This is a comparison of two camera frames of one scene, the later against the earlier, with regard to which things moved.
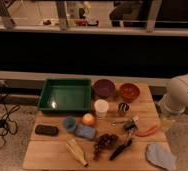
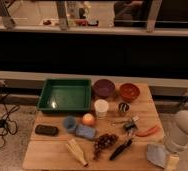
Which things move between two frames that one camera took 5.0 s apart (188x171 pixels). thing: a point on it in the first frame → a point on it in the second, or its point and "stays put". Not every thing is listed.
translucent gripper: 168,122 → 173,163
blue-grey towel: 161,155 stays put
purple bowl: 103,87 stays put
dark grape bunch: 105,142 stays put
